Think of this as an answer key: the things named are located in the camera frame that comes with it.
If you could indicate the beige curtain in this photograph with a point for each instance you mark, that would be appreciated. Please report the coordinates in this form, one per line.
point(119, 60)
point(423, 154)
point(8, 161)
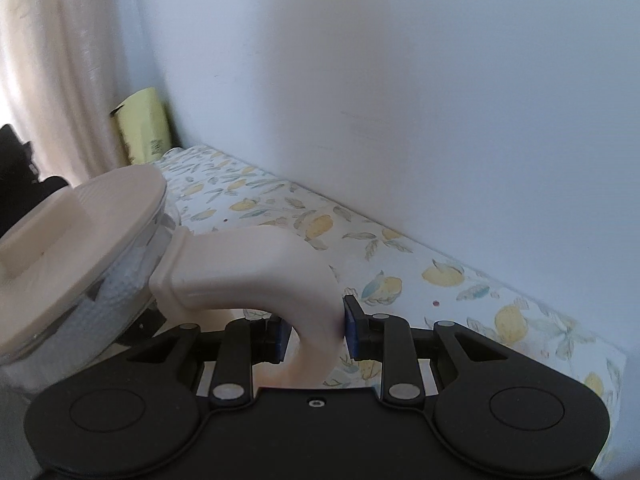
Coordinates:
point(55, 60)

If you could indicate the cream kettle lid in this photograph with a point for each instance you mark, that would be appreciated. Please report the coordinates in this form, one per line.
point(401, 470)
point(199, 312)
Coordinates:
point(115, 205)

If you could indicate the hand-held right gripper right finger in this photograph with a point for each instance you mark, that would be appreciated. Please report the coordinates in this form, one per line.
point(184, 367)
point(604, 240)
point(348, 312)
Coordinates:
point(351, 330)

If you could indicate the lemon print tablecloth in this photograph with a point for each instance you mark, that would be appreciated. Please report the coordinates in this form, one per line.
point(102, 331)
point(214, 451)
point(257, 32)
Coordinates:
point(450, 270)

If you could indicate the white paper towel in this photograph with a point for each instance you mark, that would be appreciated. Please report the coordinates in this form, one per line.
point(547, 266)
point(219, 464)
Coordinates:
point(90, 310)

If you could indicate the yellow paper bag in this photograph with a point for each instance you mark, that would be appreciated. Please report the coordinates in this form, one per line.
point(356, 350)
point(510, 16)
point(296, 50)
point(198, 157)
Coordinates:
point(145, 130)

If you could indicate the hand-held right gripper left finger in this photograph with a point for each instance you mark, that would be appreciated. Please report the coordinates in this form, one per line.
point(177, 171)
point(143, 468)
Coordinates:
point(279, 340)

